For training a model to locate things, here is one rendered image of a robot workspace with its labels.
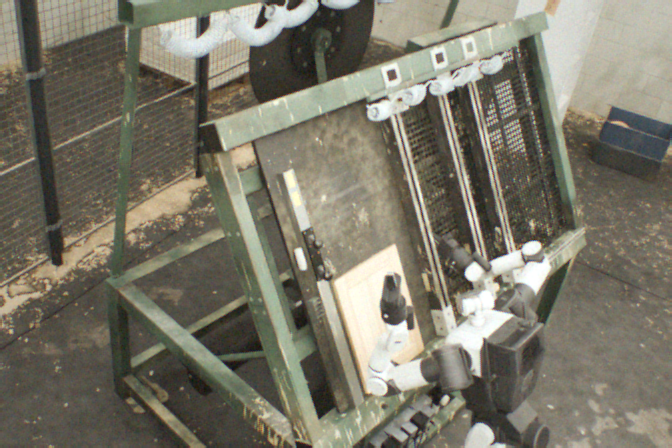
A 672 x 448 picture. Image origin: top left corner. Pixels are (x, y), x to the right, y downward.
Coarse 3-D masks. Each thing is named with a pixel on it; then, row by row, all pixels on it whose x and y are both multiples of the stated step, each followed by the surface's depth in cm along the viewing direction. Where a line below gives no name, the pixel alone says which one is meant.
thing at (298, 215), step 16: (288, 192) 252; (288, 208) 255; (304, 208) 257; (304, 224) 256; (304, 256) 259; (320, 288) 261; (336, 320) 266; (336, 336) 266; (336, 352) 267; (352, 368) 271; (352, 384) 271; (352, 400) 272
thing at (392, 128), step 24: (384, 72) 278; (384, 96) 284; (384, 120) 288; (408, 168) 292; (408, 192) 294; (408, 216) 299; (432, 240) 301; (432, 264) 301; (432, 288) 305; (432, 312) 310
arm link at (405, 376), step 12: (420, 360) 245; (396, 372) 249; (408, 372) 245; (420, 372) 242; (372, 384) 250; (384, 384) 249; (396, 384) 249; (408, 384) 246; (420, 384) 245; (384, 396) 253
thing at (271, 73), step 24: (312, 0) 304; (360, 0) 329; (264, 24) 290; (312, 24) 311; (336, 24) 323; (360, 24) 338; (264, 48) 297; (288, 48) 308; (312, 48) 317; (336, 48) 332; (360, 48) 347; (264, 72) 304; (288, 72) 316; (312, 72) 327; (336, 72) 342; (264, 96) 311
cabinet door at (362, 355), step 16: (384, 256) 288; (352, 272) 275; (368, 272) 282; (384, 272) 288; (400, 272) 295; (336, 288) 270; (352, 288) 276; (368, 288) 282; (352, 304) 275; (368, 304) 282; (352, 320) 275; (368, 320) 281; (416, 320) 301; (352, 336) 275; (368, 336) 281; (416, 336) 301; (368, 352) 281; (400, 352) 294; (416, 352) 300
